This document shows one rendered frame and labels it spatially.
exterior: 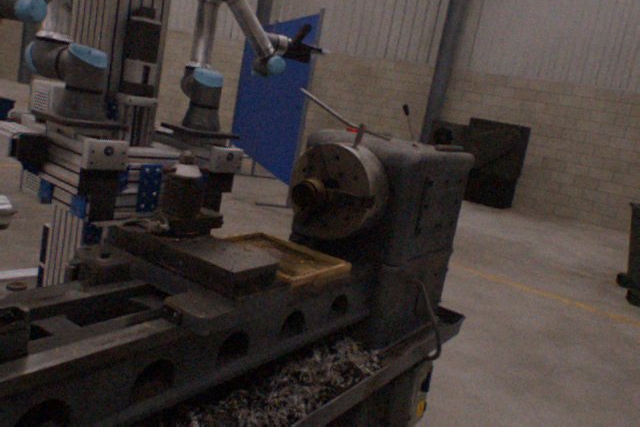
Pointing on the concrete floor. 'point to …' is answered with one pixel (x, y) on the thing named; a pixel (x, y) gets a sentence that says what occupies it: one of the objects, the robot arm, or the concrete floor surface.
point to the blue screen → (275, 106)
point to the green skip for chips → (632, 260)
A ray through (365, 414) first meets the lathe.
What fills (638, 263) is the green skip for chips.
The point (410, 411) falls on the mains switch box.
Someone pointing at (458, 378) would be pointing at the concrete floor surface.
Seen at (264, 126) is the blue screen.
